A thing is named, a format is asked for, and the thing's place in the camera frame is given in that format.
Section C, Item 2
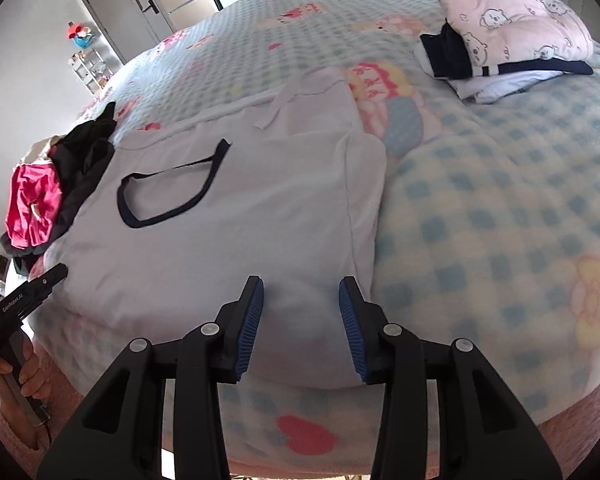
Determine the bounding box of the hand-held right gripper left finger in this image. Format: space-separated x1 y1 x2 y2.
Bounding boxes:
37 275 265 480

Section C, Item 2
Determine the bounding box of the cream garment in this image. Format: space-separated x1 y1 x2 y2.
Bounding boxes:
16 134 67 167

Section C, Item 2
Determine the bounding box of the red and blue plush toy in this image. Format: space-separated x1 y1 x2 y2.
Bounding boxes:
65 20 98 52

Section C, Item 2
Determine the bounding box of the folded white garment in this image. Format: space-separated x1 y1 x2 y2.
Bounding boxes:
411 42 567 107

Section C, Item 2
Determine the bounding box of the white t-shirt with navy trim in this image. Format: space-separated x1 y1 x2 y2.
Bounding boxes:
42 66 389 392

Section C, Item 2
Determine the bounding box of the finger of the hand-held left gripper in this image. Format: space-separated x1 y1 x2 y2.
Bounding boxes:
10 265 70 318

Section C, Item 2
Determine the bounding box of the black clothes pile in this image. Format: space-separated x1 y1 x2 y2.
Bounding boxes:
11 101 118 272

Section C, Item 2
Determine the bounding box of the pink fleece bed sheet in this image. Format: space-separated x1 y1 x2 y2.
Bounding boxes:
32 342 600 478

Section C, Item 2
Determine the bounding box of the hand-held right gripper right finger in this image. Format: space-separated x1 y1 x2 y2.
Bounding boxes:
337 276 563 480

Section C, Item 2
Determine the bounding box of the grey door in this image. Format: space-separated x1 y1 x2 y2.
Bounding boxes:
76 0 177 64

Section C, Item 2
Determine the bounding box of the magenta garment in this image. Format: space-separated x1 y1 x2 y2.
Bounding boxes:
4 163 64 251

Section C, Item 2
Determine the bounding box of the person's left forearm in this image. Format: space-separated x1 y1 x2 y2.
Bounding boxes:
0 390 53 467

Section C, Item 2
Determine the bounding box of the person's left hand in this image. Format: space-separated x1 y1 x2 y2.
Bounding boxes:
0 341 49 449

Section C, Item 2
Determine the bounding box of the white storage rack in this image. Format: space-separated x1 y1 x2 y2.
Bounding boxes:
68 47 113 97

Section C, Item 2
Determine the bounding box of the checkered cartoon print blanket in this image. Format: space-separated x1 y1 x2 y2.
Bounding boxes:
30 0 600 476

